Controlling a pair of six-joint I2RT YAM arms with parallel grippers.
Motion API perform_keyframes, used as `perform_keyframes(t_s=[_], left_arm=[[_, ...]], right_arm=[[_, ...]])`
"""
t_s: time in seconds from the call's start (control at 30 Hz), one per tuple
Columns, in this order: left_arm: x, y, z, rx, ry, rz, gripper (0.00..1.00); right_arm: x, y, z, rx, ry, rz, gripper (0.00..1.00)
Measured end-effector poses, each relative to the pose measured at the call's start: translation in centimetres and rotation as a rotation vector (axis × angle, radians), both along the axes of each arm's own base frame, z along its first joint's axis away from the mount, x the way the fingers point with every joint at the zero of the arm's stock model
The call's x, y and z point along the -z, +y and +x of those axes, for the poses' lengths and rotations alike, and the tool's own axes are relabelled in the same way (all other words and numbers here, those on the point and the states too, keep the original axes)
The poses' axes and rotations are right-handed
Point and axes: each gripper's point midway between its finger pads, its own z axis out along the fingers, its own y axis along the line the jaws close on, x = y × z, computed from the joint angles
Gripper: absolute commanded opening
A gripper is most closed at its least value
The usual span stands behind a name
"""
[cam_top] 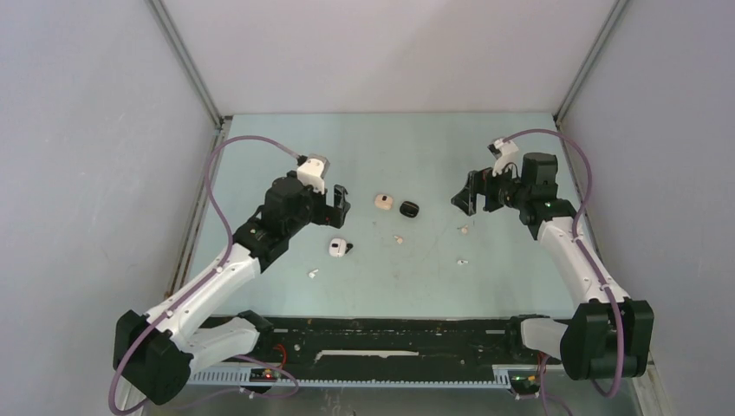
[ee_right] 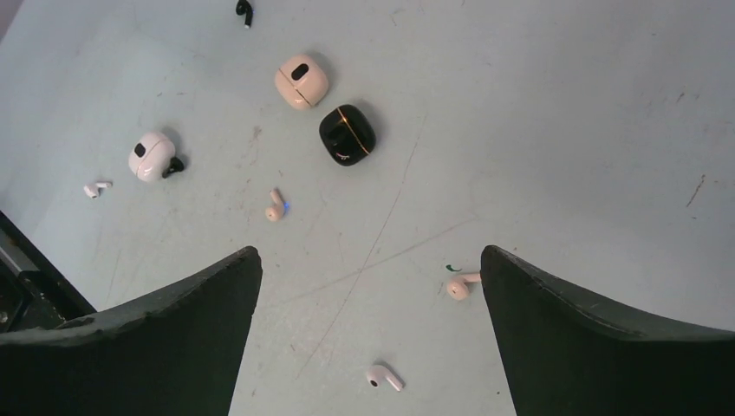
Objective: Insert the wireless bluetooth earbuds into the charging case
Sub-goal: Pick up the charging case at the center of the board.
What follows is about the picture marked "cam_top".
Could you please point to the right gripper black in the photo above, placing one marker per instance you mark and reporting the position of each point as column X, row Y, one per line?
column 466, row 198

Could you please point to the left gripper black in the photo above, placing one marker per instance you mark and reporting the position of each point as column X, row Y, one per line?
column 332, row 216

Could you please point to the white earbud charging case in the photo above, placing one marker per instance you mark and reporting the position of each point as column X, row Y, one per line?
column 337, row 247

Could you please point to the black earbud charging case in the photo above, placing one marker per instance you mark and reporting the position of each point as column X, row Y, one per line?
column 409, row 209

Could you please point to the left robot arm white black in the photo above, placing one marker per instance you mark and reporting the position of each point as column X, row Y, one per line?
column 158, row 351

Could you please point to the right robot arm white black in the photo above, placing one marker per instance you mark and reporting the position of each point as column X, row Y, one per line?
column 609, row 334

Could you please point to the beige earbud charging case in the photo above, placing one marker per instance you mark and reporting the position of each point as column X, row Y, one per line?
column 384, row 202

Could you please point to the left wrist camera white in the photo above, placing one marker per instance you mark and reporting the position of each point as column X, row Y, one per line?
column 312, row 172

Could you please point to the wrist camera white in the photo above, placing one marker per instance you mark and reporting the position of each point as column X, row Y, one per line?
column 312, row 172
column 506, row 154

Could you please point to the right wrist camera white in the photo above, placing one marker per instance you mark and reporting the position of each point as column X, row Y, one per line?
column 506, row 154

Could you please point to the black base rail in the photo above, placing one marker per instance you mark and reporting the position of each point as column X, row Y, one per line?
column 396, row 351

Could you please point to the left aluminium frame post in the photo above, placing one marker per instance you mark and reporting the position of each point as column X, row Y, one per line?
column 171, row 33

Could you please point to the aluminium frame post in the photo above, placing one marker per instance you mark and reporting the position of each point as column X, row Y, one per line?
column 171, row 33
column 612, row 20

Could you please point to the right aluminium frame post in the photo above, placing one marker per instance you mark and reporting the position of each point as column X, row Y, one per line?
column 612, row 20

